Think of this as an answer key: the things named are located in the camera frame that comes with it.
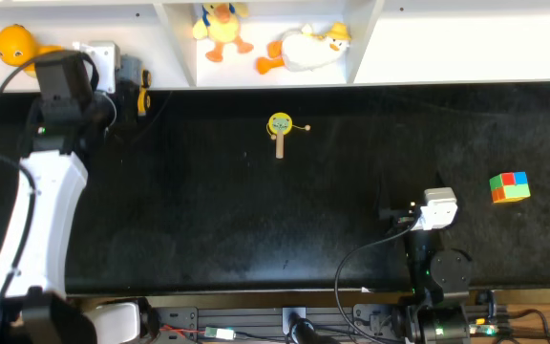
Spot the grey and yellow toy truck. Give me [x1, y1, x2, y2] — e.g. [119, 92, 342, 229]
[115, 54, 153, 118]

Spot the yellow and green rattle drum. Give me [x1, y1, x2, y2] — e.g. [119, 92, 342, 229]
[264, 112, 312, 160]

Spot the white plush duck with hat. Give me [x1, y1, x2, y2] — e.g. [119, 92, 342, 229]
[255, 21, 352, 75]

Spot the yellow plush duck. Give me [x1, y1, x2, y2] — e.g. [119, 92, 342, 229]
[191, 2, 255, 63]

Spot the white shelf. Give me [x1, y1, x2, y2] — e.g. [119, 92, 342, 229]
[0, 0, 550, 95]

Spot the many-coloured puzzle cube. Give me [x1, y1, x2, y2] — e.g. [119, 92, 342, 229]
[488, 170, 532, 204]

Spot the orange dinosaur toy figure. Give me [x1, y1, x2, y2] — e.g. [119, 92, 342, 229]
[0, 23, 66, 77]

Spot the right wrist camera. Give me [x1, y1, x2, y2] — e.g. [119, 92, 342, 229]
[411, 186, 459, 232]

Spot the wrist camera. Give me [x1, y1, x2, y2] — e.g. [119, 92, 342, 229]
[72, 40, 122, 95]
[411, 186, 459, 232]

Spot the mounting rail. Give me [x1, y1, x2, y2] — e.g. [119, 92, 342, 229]
[78, 289, 550, 344]

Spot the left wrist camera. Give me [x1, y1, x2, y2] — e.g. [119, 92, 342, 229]
[72, 40, 122, 95]

